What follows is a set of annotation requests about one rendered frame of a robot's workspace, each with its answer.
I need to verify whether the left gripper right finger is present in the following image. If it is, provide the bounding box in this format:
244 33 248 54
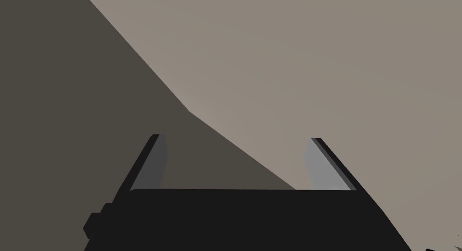
304 137 359 191

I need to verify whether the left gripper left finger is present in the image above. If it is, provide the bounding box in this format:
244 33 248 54
120 133 168 193

